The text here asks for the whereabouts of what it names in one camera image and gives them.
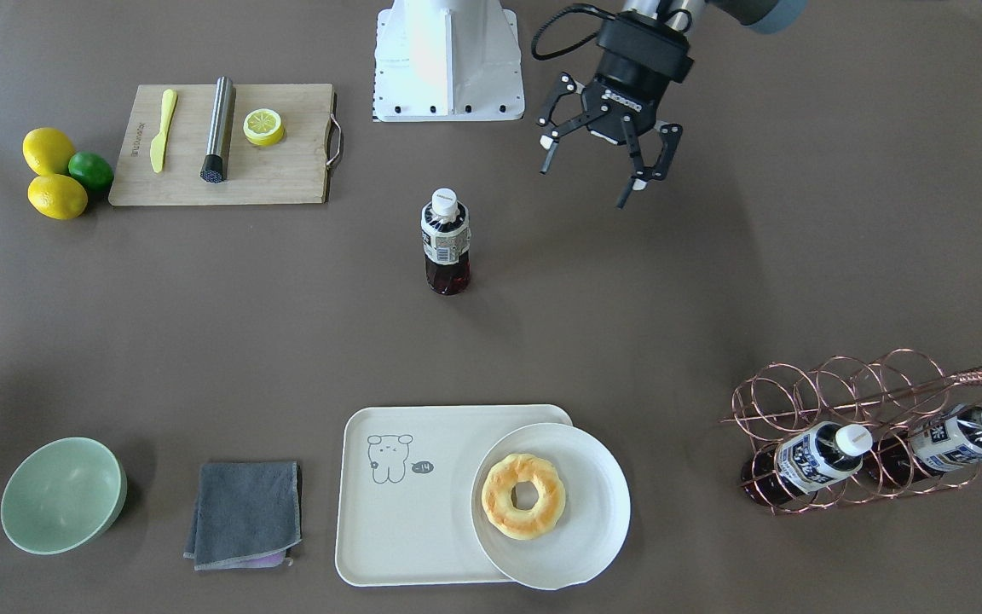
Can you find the tea bottle in rack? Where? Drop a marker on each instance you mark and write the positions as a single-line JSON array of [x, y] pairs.
[[952, 444], [825, 454]]

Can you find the white round plate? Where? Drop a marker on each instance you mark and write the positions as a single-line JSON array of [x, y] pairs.
[[593, 527]]

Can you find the half lemon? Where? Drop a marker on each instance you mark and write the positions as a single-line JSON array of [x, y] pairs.
[[263, 127]]

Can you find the copper wire bottle rack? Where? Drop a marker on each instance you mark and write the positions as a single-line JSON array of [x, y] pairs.
[[892, 395]]

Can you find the green lime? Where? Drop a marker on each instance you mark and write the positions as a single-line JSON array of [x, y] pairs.
[[91, 170]]

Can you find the wooden cutting board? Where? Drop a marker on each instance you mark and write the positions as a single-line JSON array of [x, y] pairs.
[[294, 171]]

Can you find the glazed donut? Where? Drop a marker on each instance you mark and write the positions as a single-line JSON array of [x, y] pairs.
[[523, 496]]

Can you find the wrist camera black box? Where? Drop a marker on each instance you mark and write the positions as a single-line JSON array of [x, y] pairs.
[[640, 51]]

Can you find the cream rectangular tray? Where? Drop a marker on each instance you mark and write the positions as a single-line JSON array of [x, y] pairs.
[[404, 507]]

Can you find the yellow plastic knife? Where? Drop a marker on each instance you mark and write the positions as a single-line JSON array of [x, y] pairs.
[[157, 148]]

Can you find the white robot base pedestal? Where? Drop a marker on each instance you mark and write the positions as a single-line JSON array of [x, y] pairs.
[[447, 61]]

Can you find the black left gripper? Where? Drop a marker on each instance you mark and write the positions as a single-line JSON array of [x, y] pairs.
[[625, 89]]

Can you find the green bowl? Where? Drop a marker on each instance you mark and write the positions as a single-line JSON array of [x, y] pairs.
[[62, 496]]

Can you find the grey folded cloth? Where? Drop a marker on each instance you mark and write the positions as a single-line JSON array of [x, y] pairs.
[[247, 515]]

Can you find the tea bottle white cap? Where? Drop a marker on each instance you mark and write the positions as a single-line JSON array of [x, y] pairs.
[[446, 236]]

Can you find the yellow lemon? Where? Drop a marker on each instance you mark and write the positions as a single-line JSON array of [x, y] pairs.
[[48, 151], [58, 196]]

